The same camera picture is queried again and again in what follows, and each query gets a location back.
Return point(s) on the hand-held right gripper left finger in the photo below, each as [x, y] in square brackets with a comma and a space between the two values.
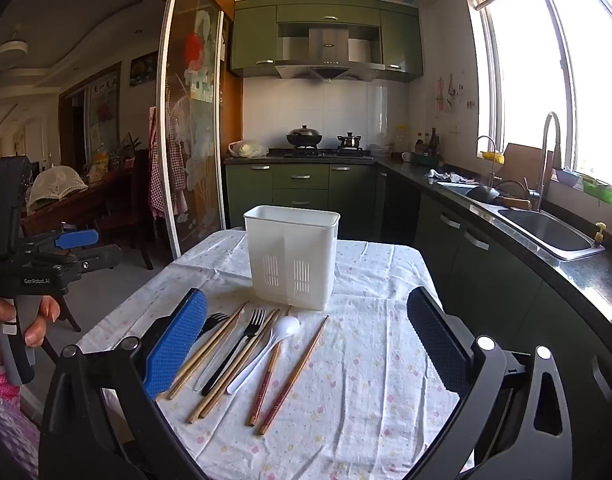
[176, 345]

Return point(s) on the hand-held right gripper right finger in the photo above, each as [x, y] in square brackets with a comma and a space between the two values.
[436, 345]

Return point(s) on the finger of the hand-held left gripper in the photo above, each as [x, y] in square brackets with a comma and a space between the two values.
[103, 257]
[78, 239]

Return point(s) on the brown wooden chopstick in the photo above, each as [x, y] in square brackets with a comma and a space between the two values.
[209, 352]
[202, 352]

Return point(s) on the white plastic knife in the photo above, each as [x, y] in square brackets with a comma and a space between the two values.
[202, 379]

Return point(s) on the black plastic fork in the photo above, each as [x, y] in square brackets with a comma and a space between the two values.
[228, 362]
[216, 319]

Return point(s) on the light wooden chopstick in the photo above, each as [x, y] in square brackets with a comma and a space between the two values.
[215, 400]
[198, 410]

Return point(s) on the red-ended wooden chopstick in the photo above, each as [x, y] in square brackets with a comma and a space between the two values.
[288, 385]
[264, 390]

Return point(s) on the white plastic spoon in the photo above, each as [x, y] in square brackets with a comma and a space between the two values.
[286, 326]

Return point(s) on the white plastic utensil holder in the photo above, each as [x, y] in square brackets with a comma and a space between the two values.
[291, 240]

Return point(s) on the person's left hand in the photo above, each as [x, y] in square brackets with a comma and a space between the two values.
[43, 320]

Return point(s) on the wooden dining table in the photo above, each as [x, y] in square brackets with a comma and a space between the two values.
[76, 205]

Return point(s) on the dark wooden chair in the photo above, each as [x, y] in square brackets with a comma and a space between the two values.
[131, 210]

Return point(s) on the white lace food cover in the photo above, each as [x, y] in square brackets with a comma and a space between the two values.
[56, 185]

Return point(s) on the floral white tablecloth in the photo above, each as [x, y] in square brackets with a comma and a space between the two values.
[361, 385]

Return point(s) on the potted plant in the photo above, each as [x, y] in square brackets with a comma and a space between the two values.
[126, 152]

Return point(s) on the red checked apron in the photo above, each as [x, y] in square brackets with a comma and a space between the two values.
[158, 175]

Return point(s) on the floral glass sliding door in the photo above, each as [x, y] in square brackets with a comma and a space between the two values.
[196, 135]

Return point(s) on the person's floral clothing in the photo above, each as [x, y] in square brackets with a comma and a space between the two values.
[6, 430]

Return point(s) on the stainless steel sink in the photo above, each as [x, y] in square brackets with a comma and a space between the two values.
[546, 230]

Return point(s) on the white dish rag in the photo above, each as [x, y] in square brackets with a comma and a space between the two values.
[448, 176]

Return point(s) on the dark stone kitchen countertop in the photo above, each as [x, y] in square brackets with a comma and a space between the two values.
[596, 280]

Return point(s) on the white plastic bag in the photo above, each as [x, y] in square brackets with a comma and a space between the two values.
[246, 149]

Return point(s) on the small steel faucet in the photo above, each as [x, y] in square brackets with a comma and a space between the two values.
[494, 170]

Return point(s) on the green base cabinets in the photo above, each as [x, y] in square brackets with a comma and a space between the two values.
[301, 195]

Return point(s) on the yellow strainer basket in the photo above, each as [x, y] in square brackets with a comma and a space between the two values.
[492, 156]

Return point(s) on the small yellow sink stopper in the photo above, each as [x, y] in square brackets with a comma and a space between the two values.
[599, 232]

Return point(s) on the white ceiling lamp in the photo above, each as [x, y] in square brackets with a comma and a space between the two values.
[8, 52]

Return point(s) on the dark glass bottle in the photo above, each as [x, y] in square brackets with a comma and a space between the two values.
[433, 142]

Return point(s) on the wooden cutting board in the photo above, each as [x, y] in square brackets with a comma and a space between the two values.
[521, 160]

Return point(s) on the yellow plastic oil bottle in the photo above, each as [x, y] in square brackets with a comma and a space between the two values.
[401, 139]

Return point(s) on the tall steel kitchen faucet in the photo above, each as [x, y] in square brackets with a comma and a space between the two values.
[546, 160]

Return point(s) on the small dark kettle pot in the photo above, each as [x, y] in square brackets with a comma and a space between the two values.
[350, 141]

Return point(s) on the black gas stove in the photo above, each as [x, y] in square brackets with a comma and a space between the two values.
[321, 152]

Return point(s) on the green plastic container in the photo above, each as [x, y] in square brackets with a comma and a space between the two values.
[598, 190]

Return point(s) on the black wok with lid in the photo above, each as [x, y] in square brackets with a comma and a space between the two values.
[304, 136]

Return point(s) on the kitchen window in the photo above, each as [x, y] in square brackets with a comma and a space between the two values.
[526, 85]

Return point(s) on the steel range hood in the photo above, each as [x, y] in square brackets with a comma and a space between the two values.
[328, 45]

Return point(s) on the hanging wall calendar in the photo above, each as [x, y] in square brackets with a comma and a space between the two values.
[103, 110]

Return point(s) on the dark wall poster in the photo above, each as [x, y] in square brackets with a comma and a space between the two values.
[143, 71]

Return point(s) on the green wall cabinets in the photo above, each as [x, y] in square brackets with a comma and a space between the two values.
[253, 35]

